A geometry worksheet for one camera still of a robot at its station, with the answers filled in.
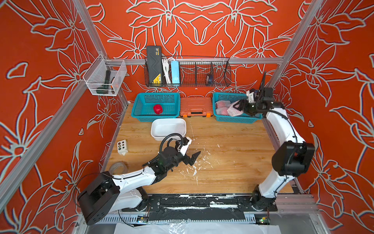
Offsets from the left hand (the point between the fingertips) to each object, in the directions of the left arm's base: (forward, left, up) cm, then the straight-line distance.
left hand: (194, 146), depth 78 cm
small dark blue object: (+39, -8, +17) cm, 43 cm away
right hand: (+24, -23, +9) cm, 34 cm away
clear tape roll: (-9, +45, -15) cm, 48 cm away
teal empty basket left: (+42, +38, -14) cm, 58 cm away
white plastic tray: (+24, +25, -18) cm, 38 cm away
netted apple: (+42, -19, -8) cm, 47 cm away
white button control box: (+4, +47, -13) cm, 49 cm away
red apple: (+36, +29, -10) cm, 47 cm away
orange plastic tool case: (+41, -1, -11) cm, 43 cm away
